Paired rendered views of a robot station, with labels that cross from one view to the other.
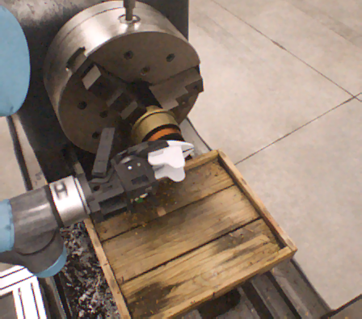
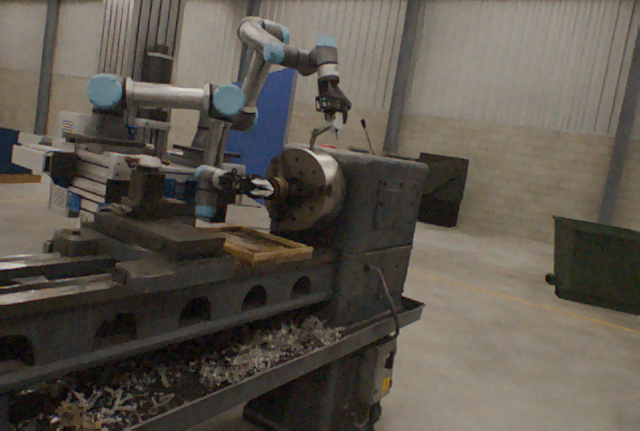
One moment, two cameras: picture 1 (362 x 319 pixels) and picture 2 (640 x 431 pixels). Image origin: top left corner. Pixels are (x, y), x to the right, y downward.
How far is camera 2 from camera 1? 1.61 m
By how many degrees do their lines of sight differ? 68
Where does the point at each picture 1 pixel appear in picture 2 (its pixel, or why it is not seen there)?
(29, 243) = (201, 180)
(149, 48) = (305, 161)
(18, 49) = (235, 101)
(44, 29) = not seen: hidden behind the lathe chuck
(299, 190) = not seen: outside the picture
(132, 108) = (275, 172)
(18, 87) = (227, 108)
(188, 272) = not seen: hidden behind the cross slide
